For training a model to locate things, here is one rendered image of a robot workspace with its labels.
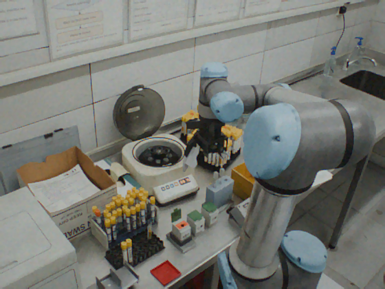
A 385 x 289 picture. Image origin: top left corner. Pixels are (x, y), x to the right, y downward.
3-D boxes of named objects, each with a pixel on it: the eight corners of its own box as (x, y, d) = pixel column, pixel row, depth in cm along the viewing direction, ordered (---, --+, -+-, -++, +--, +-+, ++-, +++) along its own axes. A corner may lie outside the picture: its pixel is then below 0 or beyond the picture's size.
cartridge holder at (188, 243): (183, 253, 121) (183, 245, 119) (166, 237, 127) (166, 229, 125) (196, 245, 124) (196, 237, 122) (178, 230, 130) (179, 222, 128)
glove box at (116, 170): (121, 215, 134) (119, 195, 129) (86, 182, 149) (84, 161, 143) (149, 201, 141) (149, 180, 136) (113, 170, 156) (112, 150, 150)
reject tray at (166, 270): (163, 286, 110) (163, 285, 110) (149, 272, 114) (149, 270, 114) (181, 274, 114) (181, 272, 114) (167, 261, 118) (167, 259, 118)
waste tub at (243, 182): (252, 208, 140) (256, 186, 135) (227, 188, 149) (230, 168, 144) (276, 194, 148) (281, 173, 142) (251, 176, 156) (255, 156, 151)
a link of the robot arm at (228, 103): (260, 95, 95) (245, 76, 104) (216, 98, 93) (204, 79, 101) (256, 123, 99) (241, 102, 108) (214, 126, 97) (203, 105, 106)
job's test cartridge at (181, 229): (180, 245, 122) (181, 231, 119) (171, 237, 125) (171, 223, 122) (190, 239, 124) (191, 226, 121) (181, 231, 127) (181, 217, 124)
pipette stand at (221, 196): (215, 216, 136) (218, 194, 131) (201, 206, 140) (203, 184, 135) (234, 203, 142) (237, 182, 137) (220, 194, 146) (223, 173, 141)
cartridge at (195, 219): (194, 236, 127) (196, 221, 124) (185, 228, 130) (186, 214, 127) (203, 230, 130) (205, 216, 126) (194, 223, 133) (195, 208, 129)
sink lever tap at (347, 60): (370, 80, 250) (376, 60, 242) (339, 68, 264) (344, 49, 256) (381, 74, 259) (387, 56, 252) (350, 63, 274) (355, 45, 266)
